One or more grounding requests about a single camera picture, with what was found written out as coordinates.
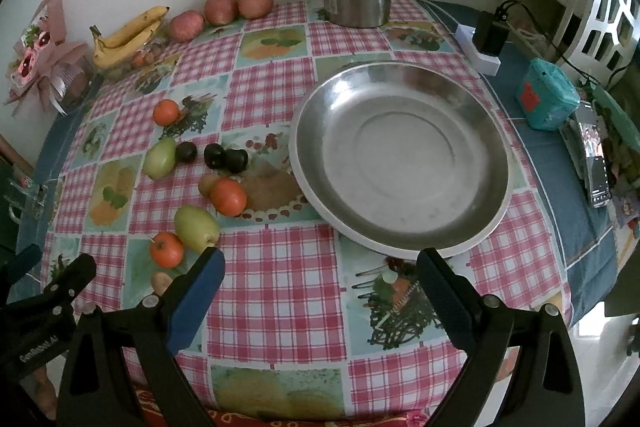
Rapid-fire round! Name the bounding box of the black power adapter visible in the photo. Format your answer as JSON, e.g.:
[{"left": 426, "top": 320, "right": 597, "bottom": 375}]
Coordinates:
[{"left": 472, "top": 9, "right": 510, "bottom": 57}]

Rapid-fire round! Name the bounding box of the green pear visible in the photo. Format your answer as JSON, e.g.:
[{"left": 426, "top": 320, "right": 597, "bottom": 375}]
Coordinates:
[
  {"left": 174, "top": 205, "right": 220, "bottom": 254},
  {"left": 142, "top": 138, "right": 177, "bottom": 181}
]

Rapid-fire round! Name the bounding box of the white lattice chair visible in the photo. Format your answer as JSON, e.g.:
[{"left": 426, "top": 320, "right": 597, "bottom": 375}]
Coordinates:
[{"left": 559, "top": 0, "right": 639, "bottom": 88}]

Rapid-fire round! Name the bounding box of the red apple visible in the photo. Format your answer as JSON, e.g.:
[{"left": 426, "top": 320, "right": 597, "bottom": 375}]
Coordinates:
[
  {"left": 204, "top": 0, "right": 239, "bottom": 26},
  {"left": 168, "top": 10, "right": 205, "bottom": 42},
  {"left": 238, "top": 0, "right": 273, "bottom": 20}
]

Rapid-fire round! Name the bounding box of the small brown fruit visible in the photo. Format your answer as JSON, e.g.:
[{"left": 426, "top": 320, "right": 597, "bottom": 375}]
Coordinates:
[{"left": 151, "top": 271, "right": 172, "bottom": 297}]

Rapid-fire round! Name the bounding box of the black smartphone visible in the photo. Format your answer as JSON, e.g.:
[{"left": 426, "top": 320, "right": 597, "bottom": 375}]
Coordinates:
[{"left": 573, "top": 101, "right": 611, "bottom": 208}]

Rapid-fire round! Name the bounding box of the upper yellow banana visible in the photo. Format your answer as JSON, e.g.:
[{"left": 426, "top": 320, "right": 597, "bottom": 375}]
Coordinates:
[{"left": 90, "top": 5, "right": 169, "bottom": 49}]

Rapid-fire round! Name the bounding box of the yellow banana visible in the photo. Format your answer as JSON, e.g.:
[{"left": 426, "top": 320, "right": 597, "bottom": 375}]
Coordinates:
[
  {"left": 92, "top": 20, "right": 162, "bottom": 69},
  {"left": 90, "top": 5, "right": 169, "bottom": 49}
]

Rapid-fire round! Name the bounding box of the teal tissue box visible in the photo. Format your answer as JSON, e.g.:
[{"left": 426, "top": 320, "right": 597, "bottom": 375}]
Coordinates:
[{"left": 515, "top": 58, "right": 580, "bottom": 131}]

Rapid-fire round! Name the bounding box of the lower yellow banana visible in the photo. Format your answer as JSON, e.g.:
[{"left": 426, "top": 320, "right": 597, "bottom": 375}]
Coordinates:
[{"left": 92, "top": 20, "right": 162, "bottom": 69}]

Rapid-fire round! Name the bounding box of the red apple left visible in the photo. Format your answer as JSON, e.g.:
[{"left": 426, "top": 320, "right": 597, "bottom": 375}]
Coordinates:
[{"left": 168, "top": 10, "right": 205, "bottom": 42}]

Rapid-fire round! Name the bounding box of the red apple middle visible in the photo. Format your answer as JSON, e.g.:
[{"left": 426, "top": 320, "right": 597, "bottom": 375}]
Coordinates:
[{"left": 204, "top": 0, "right": 239, "bottom": 26}]

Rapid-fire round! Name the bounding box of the red apple right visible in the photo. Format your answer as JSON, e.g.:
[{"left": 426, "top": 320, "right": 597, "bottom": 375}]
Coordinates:
[{"left": 238, "top": 0, "right": 273, "bottom": 20}]

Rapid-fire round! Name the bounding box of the glass fruit bowl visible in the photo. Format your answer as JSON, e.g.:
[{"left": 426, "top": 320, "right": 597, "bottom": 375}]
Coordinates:
[{"left": 94, "top": 26, "right": 169, "bottom": 82}]

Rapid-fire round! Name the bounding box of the brown kiwi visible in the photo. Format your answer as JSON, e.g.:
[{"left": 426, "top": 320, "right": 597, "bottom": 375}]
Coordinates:
[{"left": 198, "top": 172, "right": 220, "bottom": 198}]

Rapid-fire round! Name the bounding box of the steel round tray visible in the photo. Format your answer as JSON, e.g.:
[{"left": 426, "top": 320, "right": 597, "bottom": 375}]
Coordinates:
[{"left": 288, "top": 61, "right": 512, "bottom": 260}]

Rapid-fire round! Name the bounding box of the black cable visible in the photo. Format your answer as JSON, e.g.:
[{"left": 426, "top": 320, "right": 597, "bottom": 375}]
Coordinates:
[{"left": 494, "top": 0, "right": 637, "bottom": 90}]

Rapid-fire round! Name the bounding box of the pink flower bouquet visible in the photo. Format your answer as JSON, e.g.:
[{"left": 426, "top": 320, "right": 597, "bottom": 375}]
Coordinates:
[{"left": 3, "top": 0, "right": 89, "bottom": 114}]

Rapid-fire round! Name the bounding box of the orange far tangerine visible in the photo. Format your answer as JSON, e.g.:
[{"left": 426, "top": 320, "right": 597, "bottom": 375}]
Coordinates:
[{"left": 152, "top": 98, "right": 180, "bottom": 127}]

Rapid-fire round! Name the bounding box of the dark plum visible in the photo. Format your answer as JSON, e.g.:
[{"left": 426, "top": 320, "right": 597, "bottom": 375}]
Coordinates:
[
  {"left": 175, "top": 142, "right": 198, "bottom": 164},
  {"left": 203, "top": 143, "right": 227, "bottom": 170},
  {"left": 224, "top": 148, "right": 250, "bottom": 174}
]

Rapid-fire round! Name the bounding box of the white power strip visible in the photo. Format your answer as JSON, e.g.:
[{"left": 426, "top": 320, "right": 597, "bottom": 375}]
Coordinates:
[{"left": 454, "top": 24, "right": 502, "bottom": 77}]

